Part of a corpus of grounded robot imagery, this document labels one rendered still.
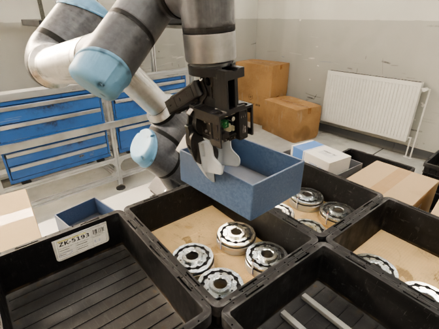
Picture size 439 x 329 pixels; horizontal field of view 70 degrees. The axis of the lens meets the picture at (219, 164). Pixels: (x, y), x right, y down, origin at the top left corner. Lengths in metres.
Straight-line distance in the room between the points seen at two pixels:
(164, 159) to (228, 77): 0.64
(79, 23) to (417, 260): 0.99
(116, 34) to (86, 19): 0.39
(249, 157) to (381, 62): 3.28
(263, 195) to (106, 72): 0.31
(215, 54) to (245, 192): 0.22
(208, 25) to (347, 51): 3.64
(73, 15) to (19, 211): 0.53
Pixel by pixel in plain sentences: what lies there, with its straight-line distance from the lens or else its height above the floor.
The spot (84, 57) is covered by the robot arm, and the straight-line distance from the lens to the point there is 0.47.
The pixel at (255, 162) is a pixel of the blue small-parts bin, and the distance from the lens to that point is 0.69.
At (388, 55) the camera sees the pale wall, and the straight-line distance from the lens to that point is 3.86.
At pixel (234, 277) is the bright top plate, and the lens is 0.73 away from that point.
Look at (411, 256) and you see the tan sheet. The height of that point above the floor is 0.83.
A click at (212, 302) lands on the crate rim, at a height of 0.93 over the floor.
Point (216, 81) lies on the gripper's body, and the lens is 0.46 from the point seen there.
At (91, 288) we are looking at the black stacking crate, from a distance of 0.80.
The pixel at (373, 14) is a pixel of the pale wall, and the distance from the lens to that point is 3.93.
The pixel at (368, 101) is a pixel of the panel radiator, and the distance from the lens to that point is 3.86.
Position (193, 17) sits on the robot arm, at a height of 1.38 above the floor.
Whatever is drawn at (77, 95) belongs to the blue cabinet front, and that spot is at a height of 0.85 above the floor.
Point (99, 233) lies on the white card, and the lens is 0.84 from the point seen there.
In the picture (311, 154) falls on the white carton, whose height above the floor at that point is 0.89.
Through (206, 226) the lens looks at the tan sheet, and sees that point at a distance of 0.91.
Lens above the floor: 1.38
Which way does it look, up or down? 26 degrees down
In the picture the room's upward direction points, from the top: straight up
